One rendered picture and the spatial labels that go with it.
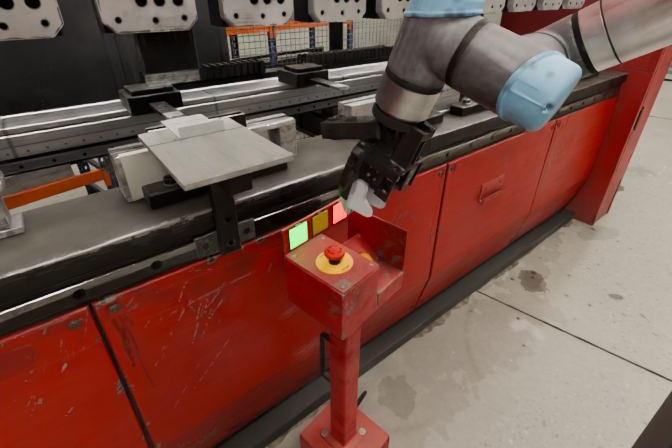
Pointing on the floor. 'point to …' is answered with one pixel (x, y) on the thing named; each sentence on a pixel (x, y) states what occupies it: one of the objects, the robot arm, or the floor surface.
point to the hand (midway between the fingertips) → (347, 205)
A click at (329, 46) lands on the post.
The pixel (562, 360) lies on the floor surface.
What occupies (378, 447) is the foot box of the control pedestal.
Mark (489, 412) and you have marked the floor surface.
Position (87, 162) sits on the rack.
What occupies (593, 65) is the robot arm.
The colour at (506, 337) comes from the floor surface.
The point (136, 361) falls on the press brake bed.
